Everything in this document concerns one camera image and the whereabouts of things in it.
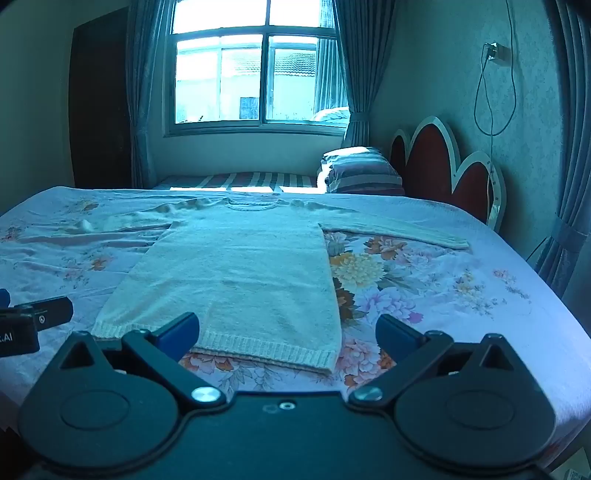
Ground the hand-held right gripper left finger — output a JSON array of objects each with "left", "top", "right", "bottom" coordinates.
[{"left": 58, "top": 312, "right": 229, "bottom": 414}]

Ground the bed with floral sheet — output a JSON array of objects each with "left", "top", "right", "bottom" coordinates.
[{"left": 0, "top": 186, "right": 583, "bottom": 472}]

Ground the red scalloped headboard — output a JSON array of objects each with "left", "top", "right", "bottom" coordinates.
[{"left": 390, "top": 115, "right": 507, "bottom": 232}]

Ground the white bundle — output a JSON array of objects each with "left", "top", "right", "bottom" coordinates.
[{"left": 314, "top": 106, "right": 350, "bottom": 123}]

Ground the wall charger plug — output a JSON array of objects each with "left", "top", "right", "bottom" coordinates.
[{"left": 483, "top": 41, "right": 512, "bottom": 64}]

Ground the cream knitted sweater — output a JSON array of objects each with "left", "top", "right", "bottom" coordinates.
[{"left": 52, "top": 196, "right": 471, "bottom": 376}]

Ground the dark wooden wardrobe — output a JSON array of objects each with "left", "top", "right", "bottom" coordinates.
[{"left": 68, "top": 7, "right": 136, "bottom": 189}]

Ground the striped mattress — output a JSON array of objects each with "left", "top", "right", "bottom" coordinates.
[{"left": 152, "top": 172, "right": 326, "bottom": 193}]

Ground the thin hanging cable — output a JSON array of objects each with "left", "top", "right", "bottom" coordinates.
[{"left": 475, "top": 0, "right": 518, "bottom": 185}]

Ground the sliding glass window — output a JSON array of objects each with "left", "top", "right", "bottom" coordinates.
[{"left": 164, "top": 0, "right": 349, "bottom": 138}]

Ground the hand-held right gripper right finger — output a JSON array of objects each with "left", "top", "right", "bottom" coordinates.
[{"left": 347, "top": 315, "right": 517, "bottom": 414}]

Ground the grey curtain with tieback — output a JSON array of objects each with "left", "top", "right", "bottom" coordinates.
[{"left": 536, "top": 0, "right": 591, "bottom": 301}]

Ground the striped folded bedding stack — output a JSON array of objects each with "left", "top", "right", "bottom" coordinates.
[{"left": 317, "top": 146, "right": 406, "bottom": 197}]

